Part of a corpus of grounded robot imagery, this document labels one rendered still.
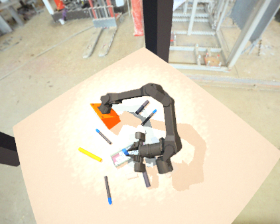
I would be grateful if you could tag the white keyboard with letter keys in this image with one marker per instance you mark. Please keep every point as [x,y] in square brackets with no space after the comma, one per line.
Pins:
[119,157]

